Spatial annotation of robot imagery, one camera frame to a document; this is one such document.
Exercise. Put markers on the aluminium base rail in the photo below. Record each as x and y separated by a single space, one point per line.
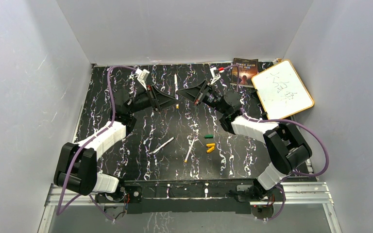
298 190

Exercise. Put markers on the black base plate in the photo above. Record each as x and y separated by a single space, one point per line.
214 195

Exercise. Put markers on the dark book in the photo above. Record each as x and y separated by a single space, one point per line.
247 68

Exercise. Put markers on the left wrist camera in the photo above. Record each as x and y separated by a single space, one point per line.
141 76

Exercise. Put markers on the whiteboard with wooden frame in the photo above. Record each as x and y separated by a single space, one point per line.
281 91

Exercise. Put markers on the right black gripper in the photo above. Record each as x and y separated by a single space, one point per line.
194 94

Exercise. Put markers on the orange-yellow pen cap lower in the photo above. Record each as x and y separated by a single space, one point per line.
210 149

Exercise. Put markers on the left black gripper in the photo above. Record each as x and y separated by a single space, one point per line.
158 100

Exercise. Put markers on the green pen cap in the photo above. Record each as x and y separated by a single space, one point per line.
209 136

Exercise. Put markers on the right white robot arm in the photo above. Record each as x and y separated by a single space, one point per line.
286 146

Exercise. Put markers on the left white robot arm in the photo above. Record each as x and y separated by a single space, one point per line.
77 164

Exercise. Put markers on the white marker pen yellow end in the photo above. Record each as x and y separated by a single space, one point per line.
189 150

